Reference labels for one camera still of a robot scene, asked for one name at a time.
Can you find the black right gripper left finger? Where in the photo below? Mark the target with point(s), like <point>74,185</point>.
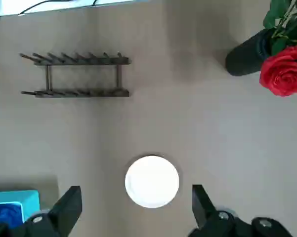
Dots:
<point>64,209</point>

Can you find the dark wooden dish rack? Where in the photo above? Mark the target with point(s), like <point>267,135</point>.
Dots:
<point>81,61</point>

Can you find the white round plate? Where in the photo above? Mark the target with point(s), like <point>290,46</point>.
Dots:
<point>152,181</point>

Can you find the red rose bouquet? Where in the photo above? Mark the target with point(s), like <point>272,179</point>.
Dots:
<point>284,69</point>

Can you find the cyan plastic box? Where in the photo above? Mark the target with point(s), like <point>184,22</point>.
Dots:
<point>30,202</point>

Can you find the black vase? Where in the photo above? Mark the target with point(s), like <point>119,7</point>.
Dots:
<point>247,56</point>

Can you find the blue square rag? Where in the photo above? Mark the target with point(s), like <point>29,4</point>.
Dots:
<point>2,213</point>

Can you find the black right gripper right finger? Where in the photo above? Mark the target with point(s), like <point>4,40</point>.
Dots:
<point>207,217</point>

